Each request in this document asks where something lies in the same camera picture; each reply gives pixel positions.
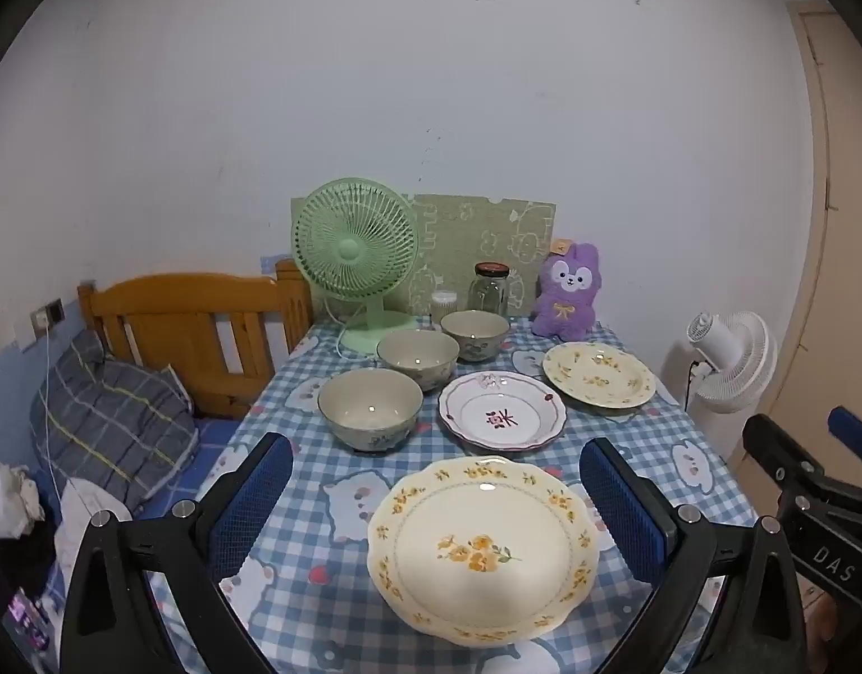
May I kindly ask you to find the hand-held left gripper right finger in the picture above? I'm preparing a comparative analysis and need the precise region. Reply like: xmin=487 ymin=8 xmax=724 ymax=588
xmin=578 ymin=437 xmax=807 ymax=674

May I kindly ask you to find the beige door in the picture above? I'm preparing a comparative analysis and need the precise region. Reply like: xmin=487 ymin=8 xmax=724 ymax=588
xmin=754 ymin=0 xmax=862 ymax=479

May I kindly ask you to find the white charging cable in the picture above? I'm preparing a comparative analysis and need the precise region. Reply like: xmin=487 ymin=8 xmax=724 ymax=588
xmin=41 ymin=323 xmax=98 ymax=527

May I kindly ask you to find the dark cloth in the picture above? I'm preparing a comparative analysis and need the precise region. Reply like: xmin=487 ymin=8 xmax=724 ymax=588
xmin=0 ymin=530 xmax=63 ymax=647

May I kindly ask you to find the white fan cable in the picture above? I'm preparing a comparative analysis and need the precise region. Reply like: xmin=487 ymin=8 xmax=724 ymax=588
xmin=334 ymin=326 xmax=376 ymax=367

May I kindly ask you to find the yellow floral beaded plate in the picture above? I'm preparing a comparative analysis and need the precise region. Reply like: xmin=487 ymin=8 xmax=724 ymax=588
xmin=541 ymin=341 xmax=656 ymax=410

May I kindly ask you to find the yellow floral scalloped plate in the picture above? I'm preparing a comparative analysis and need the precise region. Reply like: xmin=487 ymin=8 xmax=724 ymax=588
xmin=367 ymin=456 xmax=600 ymax=647

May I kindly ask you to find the white garment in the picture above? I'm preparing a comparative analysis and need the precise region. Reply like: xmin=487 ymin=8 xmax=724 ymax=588
xmin=55 ymin=477 xmax=133 ymax=577

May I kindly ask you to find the wall socket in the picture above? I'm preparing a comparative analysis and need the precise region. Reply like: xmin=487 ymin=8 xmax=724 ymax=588
xmin=29 ymin=298 xmax=65 ymax=345

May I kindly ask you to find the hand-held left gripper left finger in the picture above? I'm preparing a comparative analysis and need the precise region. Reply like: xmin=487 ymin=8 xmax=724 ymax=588
xmin=58 ymin=431 xmax=295 ymax=674

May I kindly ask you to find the floral ceramic bowl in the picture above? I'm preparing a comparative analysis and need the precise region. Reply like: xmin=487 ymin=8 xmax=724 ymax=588
xmin=317 ymin=369 xmax=425 ymax=453
xmin=440 ymin=309 xmax=510 ymax=364
xmin=376 ymin=329 xmax=461 ymax=393

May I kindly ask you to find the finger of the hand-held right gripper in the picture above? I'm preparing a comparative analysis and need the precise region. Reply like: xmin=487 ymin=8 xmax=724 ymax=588
xmin=743 ymin=414 xmax=825 ymax=499
xmin=827 ymin=406 xmax=862 ymax=468

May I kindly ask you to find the smartphone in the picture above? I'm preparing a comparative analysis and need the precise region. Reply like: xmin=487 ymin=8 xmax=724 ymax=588
xmin=2 ymin=586 xmax=53 ymax=650

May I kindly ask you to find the white standing fan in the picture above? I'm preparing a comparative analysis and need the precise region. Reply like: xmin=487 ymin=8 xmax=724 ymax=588
xmin=685 ymin=309 xmax=779 ymax=429

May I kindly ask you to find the crumpled white cloth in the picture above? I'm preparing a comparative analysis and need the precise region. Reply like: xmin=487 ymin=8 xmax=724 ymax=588
xmin=0 ymin=455 xmax=42 ymax=538

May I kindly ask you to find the glass jar dark lid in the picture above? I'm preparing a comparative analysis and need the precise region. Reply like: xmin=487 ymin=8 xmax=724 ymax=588
xmin=468 ymin=262 xmax=511 ymax=317

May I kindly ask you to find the blue checked tablecloth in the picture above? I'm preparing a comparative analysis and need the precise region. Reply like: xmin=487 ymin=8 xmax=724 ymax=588
xmin=146 ymin=316 xmax=761 ymax=674

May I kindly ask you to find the grey plaid pillow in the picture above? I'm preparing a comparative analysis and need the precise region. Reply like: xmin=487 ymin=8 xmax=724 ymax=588
xmin=30 ymin=329 xmax=199 ymax=513

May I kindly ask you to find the white plate red trim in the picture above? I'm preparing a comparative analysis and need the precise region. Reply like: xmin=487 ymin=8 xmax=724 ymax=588
xmin=437 ymin=370 xmax=567 ymax=453

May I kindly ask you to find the green desk fan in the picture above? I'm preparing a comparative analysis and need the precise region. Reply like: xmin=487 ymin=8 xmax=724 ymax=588
xmin=292 ymin=177 xmax=421 ymax=357

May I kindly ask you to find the green printed board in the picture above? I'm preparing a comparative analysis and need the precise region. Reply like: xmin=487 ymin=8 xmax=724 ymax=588
xmin=403 ymin=193 xmax=558 ymax=318

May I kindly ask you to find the wooden bed headboard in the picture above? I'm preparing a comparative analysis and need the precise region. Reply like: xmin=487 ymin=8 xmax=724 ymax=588
xmin=77 ymin=259 xmax=314 ymax=421

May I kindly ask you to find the purple plush bunny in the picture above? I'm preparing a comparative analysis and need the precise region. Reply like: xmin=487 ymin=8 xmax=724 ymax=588
xmin=531 ymin=242 xmax=601 ymax=338

